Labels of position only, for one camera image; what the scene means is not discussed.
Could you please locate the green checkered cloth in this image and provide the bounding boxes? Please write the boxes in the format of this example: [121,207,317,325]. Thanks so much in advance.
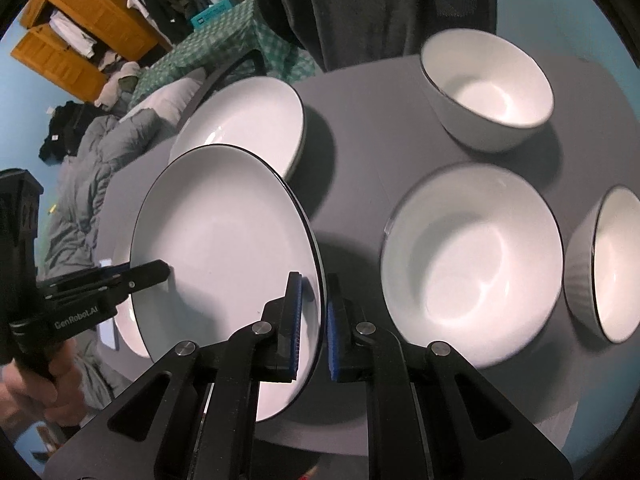
[131,0,322,107]

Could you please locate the dark grey fleece blanket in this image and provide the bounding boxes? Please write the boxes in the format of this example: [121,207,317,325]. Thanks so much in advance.
[255,0,493,74]

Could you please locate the teal plastic crate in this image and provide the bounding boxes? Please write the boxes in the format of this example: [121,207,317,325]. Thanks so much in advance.
[190,0,237,29]

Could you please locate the white folded clothes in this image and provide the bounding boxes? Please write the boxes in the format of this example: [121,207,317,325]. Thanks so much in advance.
[49,9,97,59]

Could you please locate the wide white bowl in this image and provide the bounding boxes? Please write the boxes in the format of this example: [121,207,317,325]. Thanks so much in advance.
[379,163,565,369]

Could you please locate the wooden cabinet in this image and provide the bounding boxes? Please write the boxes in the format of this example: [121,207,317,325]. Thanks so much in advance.
[10,0,174,102]

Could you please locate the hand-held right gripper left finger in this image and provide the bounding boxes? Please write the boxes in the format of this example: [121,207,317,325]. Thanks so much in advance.
[42,271,304,480]

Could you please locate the light grey pillow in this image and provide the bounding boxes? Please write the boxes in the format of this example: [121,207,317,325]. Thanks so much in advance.
[119,67,207,127]

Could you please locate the person's left hand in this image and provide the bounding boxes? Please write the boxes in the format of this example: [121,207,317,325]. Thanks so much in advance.
[0,337,97,432]

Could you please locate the deep white bowl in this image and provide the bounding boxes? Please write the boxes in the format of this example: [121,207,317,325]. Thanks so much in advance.
[419,29,555,154]

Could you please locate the ribbed white bowl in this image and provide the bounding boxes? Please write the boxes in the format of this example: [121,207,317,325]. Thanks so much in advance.
[564,185,640,345]

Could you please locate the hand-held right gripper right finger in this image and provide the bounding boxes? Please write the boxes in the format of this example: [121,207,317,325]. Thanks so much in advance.
[326,272,572,480]

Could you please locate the grey duvet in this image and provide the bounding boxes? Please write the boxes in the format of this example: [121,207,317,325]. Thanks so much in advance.
[36,109,177,411]

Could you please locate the white plate with black rim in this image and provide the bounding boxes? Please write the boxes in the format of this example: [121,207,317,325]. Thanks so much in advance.
[169,77,306,184]
[112,240,153,359]
[129,144,327,424]

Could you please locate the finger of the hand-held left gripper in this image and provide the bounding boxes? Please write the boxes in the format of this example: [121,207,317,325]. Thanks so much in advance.
[36,262,132,291]
[45,259,172,311]

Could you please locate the dark hanging jacket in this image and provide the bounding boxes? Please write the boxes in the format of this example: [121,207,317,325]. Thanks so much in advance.
[139,0,212,45]

